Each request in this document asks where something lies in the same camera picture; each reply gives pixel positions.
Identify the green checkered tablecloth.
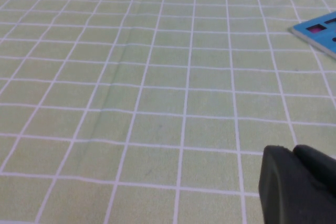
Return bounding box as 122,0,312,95
0,0,336,224

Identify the blue wooden number puzzle board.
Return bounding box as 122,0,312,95
288,11,336,60

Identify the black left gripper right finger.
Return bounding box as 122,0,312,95
292,144,336,196

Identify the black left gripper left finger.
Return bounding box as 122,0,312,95
258,144,336,224

